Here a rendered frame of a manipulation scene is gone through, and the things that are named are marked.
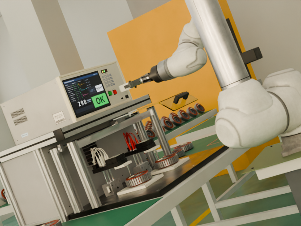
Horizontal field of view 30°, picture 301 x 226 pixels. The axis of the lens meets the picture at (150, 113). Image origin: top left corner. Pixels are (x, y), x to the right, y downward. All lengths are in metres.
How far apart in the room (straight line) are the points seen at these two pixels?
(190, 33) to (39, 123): 0.76
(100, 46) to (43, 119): 6.50
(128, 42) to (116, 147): 3.78
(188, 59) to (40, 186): 0.81
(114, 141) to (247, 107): 1.05
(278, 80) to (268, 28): 5.70
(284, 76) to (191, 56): 0.49
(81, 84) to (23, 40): 4.27
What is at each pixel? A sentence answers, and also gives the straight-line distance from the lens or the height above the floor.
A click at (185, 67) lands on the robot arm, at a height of 1.16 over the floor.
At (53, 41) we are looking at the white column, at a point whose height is 2.06.
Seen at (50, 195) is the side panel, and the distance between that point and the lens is 2.40.
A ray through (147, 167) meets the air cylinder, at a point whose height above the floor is 0.80.
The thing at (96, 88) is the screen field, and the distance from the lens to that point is 2.52.
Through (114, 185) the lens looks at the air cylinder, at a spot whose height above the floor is 0.80.
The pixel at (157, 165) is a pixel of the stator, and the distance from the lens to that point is 2.52.
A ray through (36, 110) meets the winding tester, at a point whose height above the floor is 1.22.
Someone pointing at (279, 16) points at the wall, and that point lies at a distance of 7.57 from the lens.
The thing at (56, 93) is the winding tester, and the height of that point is 1.26.
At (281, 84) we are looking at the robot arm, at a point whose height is 0.98.
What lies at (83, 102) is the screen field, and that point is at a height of 1.18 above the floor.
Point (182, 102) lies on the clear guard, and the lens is 2.54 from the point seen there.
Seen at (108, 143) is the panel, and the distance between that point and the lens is 2.67.
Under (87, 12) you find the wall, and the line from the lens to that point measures 9.00.
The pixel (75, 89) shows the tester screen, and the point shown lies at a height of 1.24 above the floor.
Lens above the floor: 1.11
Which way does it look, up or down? 2 degrees down
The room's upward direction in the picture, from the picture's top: 21 degrees counter-clockwise
